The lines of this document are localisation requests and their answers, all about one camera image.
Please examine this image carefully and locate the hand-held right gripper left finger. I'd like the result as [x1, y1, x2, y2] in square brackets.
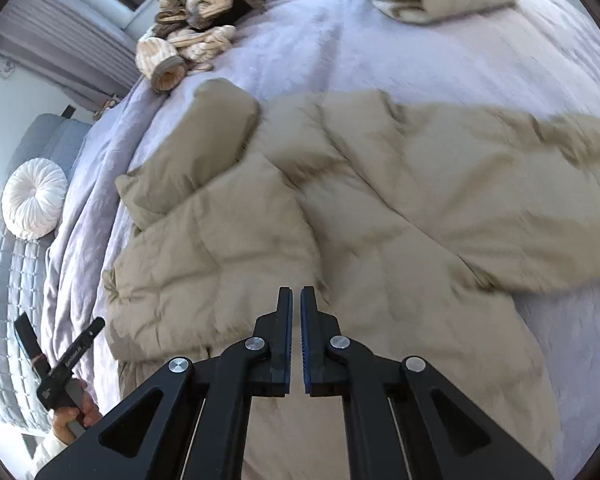
[35, 286, 295, 480]

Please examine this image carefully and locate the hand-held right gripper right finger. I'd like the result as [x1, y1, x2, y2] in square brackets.
[300, 285, 556, 480]

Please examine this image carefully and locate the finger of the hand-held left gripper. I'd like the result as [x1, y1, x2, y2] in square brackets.
[45, 317, 106, 378]
[14, 312, 43, 366]

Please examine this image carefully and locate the beige puffer jacket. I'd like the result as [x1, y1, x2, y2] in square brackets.
[101, 78, 600, 480]

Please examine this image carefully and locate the person's left forearm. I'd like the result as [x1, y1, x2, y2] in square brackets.
[27, 432, 81, 480]

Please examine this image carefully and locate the person's left hand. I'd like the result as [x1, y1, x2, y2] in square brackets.
[52, 379, 103, 446]

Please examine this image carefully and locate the grey quilted headboard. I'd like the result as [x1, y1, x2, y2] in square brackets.
[0, 112, 93, 431]

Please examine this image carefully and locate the round white pleated pillow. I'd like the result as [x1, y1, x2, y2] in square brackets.
[2, 157, 70, 240]

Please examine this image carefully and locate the lavender bed blanket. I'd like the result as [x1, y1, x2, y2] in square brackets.
[40, 0, 600, 480]

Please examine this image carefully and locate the grey curtain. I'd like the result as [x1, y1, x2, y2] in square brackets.
[0, 0, 141, 111]

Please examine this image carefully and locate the cream striped knit sweater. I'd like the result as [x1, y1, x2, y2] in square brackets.
[135, 0, 238, 93]

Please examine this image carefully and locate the dark garment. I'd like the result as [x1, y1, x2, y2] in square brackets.
[200, 0, 281, 31]

